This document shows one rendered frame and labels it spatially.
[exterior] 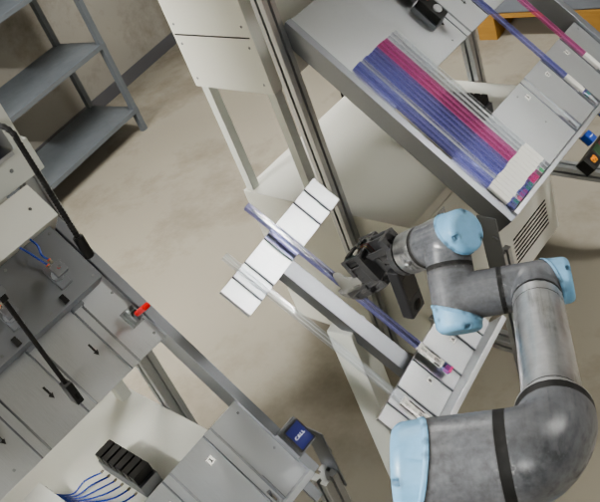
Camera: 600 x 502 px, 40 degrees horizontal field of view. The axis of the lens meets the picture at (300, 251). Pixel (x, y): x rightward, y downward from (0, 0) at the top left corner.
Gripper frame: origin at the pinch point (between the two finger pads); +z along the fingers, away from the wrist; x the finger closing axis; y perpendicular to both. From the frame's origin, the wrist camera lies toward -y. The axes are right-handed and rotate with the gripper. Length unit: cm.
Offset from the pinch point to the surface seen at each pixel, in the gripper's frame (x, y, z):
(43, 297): 36, 39, 19
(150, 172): -135, 36, 248
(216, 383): 25.7, 4.9, 16.4
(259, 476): 34.4, -11.7, 13.7
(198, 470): 40.4, -2.3, 16.3
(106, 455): 38, 4, 57
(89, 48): -166, 103, 255
